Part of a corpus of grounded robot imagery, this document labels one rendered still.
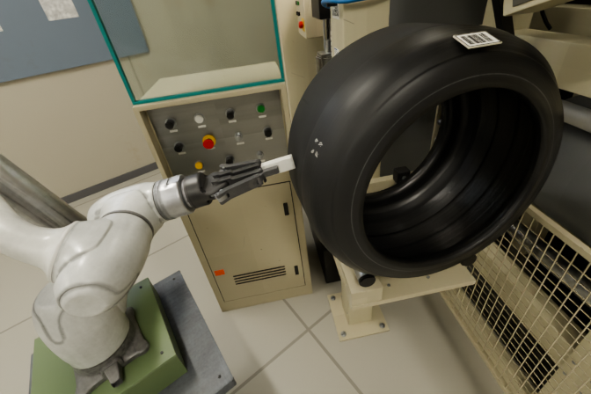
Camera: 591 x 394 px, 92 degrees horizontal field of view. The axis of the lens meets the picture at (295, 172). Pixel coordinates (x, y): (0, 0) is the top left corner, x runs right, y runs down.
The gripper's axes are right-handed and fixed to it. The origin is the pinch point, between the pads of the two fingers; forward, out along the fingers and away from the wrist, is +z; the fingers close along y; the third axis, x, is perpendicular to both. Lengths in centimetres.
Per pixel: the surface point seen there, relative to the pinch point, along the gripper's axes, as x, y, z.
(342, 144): -7.5, -12.0, 12.3
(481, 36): -17.4, -9.1, 37.7
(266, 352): 120, 24, -39
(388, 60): -17.5, -7.0, 23.2
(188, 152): 15, 56, -37
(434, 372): 130, -1, 37
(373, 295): 42.2, -9.4, 13.6
